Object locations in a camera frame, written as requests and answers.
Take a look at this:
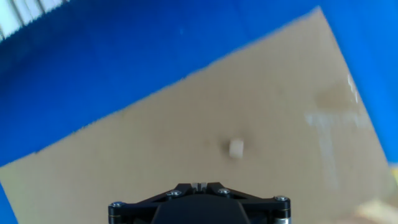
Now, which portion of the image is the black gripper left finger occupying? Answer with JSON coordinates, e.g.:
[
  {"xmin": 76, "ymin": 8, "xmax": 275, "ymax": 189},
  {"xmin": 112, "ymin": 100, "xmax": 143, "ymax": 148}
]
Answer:
[{"xmin": 108, "ymin": 182, "xmax": 198, "ymax": 224}]

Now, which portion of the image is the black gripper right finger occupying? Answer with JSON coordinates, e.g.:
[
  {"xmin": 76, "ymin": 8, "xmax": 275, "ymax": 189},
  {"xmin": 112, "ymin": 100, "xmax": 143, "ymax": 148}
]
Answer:
[{"xmin": 198, "ymin": 182, "xmax": 292, "ymax": 224}]

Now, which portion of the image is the small wooden block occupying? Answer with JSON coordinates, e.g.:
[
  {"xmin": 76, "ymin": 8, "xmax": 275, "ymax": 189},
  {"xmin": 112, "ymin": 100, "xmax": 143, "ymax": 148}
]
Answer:
[{"xmin": 228, "ymin": 138, "xmax": 245, "ymax": 160}]

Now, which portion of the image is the brown cardboard sheet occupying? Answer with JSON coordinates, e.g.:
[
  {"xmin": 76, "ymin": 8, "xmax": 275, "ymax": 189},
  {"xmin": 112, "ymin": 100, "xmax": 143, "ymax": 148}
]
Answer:
[{"xmin": 0, "ymin": 6, "xmax": 396, "ymax": 224}]

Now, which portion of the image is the blue mountain print cloth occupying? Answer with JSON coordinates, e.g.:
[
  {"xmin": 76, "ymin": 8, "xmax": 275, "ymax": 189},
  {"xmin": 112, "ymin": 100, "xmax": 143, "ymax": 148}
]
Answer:
[{"xmin": 0, "ymin": 0, "xmax": 398, "ymax": 224}]

